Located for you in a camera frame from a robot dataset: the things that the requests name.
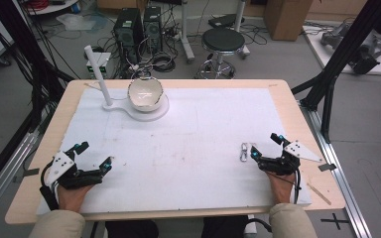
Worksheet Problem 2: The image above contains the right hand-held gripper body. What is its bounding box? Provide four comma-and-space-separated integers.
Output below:
258, 140, 323, 177

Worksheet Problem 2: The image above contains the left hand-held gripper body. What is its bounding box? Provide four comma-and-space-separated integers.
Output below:
44, 150, 104, 190

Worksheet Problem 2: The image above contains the silver metal clip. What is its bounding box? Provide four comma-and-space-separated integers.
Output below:
239, 142, 249, 164

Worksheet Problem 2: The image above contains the person's left hand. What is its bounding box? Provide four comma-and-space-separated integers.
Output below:
57, 183, 95, 213

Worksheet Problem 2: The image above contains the person's right hand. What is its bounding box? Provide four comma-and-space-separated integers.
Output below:
265, 172, 296, 205

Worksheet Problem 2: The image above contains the black tape strip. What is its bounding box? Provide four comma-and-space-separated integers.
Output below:
317, 163, 338, 173
22, 168, 41, 178

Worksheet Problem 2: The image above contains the thin wooden stick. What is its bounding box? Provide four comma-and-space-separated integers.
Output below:
307, 182, 332, 206

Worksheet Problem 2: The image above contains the person's dark trouser leg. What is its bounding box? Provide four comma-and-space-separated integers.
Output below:
200, 215, 250, 238
104, 219, 161, 238

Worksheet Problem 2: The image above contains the white table mat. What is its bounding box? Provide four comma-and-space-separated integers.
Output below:
36, 86, 313, 216

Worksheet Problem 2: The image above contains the white stand with pole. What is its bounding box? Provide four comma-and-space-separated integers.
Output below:
83, 45, 171, 123

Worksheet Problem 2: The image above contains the white ceramic bowl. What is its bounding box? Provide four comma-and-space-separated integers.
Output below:
127, 76, 165, 113

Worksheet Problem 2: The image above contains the small white box device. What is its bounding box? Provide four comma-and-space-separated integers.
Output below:
85, 52, 112, 79

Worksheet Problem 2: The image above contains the black round stool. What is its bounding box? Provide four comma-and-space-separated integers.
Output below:
195, 27, 248, 80

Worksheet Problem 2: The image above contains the white table leg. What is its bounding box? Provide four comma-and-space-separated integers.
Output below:
179, 0, 196, 64
233, 0, 251, 60

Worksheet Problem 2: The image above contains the white board with grey machine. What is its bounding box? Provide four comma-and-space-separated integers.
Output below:
302, 18, 381, 77

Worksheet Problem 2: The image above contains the brown cardboard box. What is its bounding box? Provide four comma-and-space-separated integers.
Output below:
263, 0, 315, 42

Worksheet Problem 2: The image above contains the clear plastic sheet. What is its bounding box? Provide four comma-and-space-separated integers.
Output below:
56, 12, 109, 35

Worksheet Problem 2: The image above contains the black computer tower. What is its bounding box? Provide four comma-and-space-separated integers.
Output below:
143, 5, 164, 56
113, 7, 144, 65

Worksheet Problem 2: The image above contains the flat black pad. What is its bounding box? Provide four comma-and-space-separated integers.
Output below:
207, 13, 246, 30

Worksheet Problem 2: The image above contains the round white table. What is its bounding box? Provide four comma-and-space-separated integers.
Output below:
25, 0, 80, 17

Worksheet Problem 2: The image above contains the right hand-held gripper black cable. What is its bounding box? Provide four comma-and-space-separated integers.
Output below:
290, 168, 304, 203

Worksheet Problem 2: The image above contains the hand-held gripper black cable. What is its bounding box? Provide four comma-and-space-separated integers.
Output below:
290, 168, 304, 203
39, 161, 61, 211

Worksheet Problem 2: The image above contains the left hand-held gripper black cable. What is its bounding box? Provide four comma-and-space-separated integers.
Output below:
39, 161, 61, 211

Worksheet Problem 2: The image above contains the aluminium rail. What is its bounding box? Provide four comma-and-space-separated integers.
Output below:
299, 100, 373, 238
0, 130, 41, 229

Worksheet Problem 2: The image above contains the black metal frame with cables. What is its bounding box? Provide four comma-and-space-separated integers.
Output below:
0, 0, 75, 199

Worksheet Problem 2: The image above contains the black metal frame strut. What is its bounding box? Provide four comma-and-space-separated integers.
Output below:
291, 0, 381, 144

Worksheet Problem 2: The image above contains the coiled black cable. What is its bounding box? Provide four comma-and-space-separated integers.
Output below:
151, 52, 178, 73

